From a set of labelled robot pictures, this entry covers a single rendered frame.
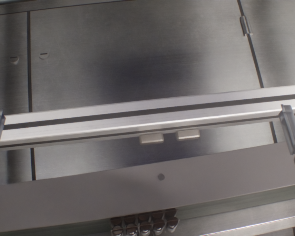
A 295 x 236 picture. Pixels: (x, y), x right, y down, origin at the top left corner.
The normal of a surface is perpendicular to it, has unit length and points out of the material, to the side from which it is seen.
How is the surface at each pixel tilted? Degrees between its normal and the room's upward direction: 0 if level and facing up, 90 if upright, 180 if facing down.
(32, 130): 90
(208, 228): 90
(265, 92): 90
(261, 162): 90
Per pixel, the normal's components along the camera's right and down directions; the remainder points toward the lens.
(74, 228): 0.17, 0.91
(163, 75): 0.04, -0.40
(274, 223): 0.13, 0.18
